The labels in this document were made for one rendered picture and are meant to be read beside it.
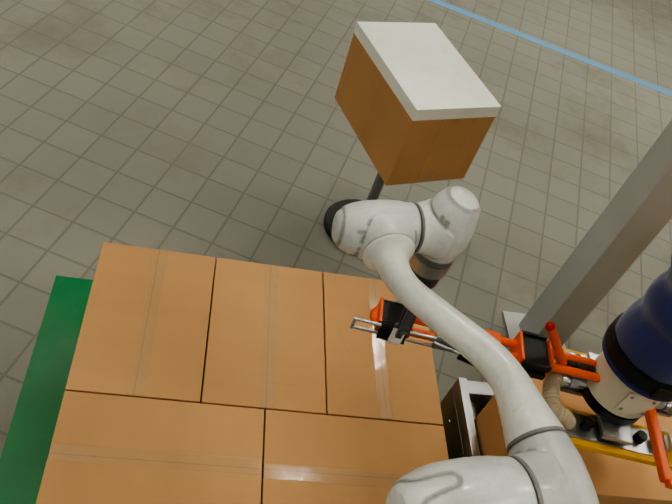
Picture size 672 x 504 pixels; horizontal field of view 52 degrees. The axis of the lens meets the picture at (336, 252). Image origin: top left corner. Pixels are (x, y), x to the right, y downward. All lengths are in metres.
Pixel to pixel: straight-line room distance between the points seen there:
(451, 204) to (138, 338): 1.29
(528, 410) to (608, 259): 1.93
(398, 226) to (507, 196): 2.97
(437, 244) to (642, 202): 1.58
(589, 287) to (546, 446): 2.07
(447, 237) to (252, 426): 1.06
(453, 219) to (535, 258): 2.63
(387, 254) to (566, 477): 0.48
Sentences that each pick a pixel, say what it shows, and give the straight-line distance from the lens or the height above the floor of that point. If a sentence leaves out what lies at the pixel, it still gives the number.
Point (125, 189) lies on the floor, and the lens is 3.55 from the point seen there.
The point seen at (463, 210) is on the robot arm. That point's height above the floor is 1.64.
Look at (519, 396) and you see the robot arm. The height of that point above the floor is 1.59.
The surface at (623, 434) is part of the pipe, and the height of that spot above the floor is 1.15.
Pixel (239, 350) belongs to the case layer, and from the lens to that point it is 2.33.
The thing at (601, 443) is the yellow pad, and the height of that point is 1.12.
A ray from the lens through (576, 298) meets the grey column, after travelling 3.21.
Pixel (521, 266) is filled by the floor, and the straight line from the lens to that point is 3.86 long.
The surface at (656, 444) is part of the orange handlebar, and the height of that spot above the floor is 1.23.
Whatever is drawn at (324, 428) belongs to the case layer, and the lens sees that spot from 2.25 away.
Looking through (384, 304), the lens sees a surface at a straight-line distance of 1.65.
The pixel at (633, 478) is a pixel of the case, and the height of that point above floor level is 0.95.
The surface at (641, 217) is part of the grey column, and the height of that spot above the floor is 0.94.
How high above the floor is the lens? 2.47
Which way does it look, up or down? 46 degrees down
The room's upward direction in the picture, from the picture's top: 21 degrees clockwise
